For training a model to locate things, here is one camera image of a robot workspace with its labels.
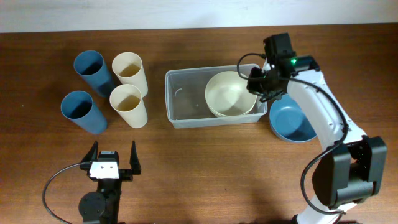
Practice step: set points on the blue cup back left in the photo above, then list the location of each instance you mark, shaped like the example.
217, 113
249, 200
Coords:
91, 66

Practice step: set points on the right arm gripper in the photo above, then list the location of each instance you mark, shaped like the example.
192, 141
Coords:
252, 87

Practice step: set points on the cream cup front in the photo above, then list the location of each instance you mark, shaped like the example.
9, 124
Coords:
127, 101

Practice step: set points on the clear plastic container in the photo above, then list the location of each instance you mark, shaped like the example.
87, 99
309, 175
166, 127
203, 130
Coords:
185, 99

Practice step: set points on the blue cup front left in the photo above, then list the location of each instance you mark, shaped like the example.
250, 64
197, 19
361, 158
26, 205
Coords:
80, 108

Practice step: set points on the cream bowl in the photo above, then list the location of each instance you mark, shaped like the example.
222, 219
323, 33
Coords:
227, 89
232, 111

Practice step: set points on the cream cup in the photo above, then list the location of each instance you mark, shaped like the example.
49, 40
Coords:
127, 101
129, 69

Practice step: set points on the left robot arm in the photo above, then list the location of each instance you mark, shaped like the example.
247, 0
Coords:
102, 205

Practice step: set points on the blue bowl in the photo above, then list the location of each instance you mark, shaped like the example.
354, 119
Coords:
288, 121

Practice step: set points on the blue cup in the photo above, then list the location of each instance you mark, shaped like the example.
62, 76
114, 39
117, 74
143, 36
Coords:
91, 66
80, 108

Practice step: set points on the cream cup back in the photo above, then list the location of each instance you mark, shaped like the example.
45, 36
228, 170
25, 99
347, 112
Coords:
129, 69

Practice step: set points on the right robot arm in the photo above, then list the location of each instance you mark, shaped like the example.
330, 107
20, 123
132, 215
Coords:
350, 168

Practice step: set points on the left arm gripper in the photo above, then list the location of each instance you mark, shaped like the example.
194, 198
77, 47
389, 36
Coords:
127, 174

